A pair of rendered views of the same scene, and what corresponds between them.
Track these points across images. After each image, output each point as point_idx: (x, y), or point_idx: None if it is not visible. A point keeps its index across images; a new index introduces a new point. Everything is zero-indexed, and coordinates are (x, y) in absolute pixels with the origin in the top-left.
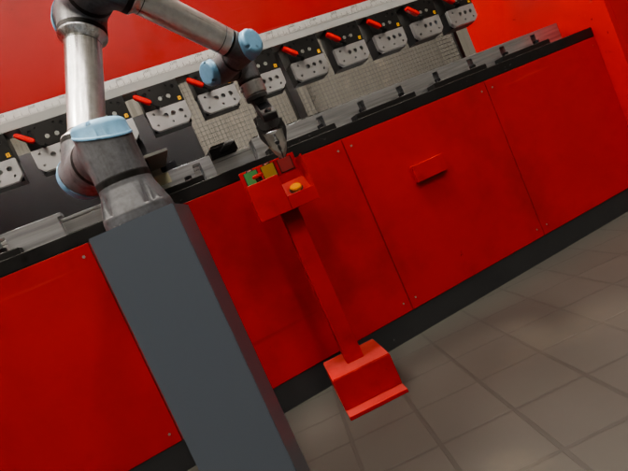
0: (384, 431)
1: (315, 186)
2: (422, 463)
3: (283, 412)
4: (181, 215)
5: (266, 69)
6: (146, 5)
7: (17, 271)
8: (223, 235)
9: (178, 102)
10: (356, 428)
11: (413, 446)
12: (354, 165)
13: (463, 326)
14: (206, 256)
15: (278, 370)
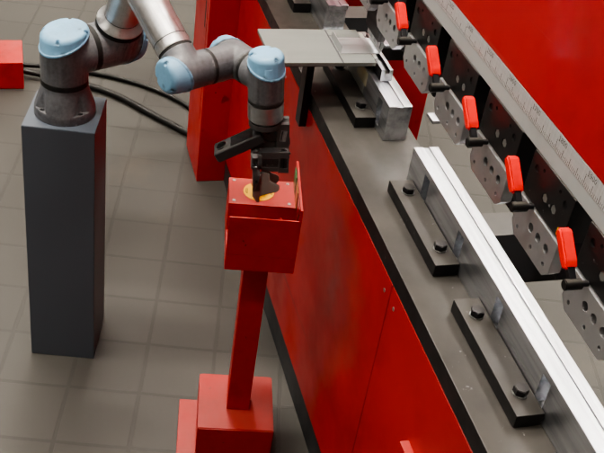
0: (125, 417)
1: (358, 278)
2: (44, 422)
3: (93, 303)
4: (35, 137)
5: (458, 96)
6: None
7: (268, 24)
8: (314, 189)
9: None
10: (158, 401)
11: (75, 426)
12: (384, 329)
13: None
14: (62, 173)
15: (287, 332)
